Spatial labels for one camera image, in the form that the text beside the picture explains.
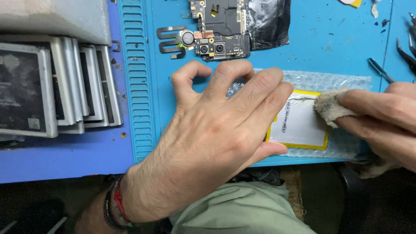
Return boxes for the person's left hand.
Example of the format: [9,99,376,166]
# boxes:
[121,60,295,225]

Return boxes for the person's right hand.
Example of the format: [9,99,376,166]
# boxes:
[334,81,416,173]

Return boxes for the beige cleaning cloth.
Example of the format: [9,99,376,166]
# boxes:
[313,87,359,128]

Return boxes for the white yellow-edged phone battery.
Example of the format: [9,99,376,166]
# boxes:
[265,89,331,151]

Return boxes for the black metal tweezers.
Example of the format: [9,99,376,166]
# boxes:
[368,57,396,84]

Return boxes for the black round stool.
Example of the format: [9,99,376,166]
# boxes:
[333,162,416,234]

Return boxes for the clear bubble wrap sheet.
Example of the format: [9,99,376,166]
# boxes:
[227,68,373,162]

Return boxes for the person's green garment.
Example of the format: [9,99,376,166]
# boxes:
[168,181,317,234]

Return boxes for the round silver vibration motor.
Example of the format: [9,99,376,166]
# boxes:
[180,30,195,47]

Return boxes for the brown woven cloth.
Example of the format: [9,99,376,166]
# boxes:
[280,166,305,222]

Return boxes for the dark metal hand tool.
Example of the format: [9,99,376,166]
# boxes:
[408,12,416,44]

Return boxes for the phone motherboard with cameras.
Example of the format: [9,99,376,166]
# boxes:
[189,0,251,62]

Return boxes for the blue silicone repair mat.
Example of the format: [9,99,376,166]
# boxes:
[117,0,416,168]

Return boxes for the crumpled black foil sheet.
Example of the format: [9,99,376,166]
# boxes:
[248,0,292,51]

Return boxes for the row of silver phone batteries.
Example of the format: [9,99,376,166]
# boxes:
[0,35,124,139]

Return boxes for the white foam block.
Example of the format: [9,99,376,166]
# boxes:
[0,0,113,46]

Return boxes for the black handled pliers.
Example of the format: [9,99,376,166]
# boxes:
[395,37,416,76]

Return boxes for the black flex cable strip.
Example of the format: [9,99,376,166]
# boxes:
[157,26,188,60]

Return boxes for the red thread bracelet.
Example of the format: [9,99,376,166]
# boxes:
[113,177,134,227]

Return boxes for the black beaded bracelet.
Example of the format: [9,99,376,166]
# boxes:
[103,175,130,231]

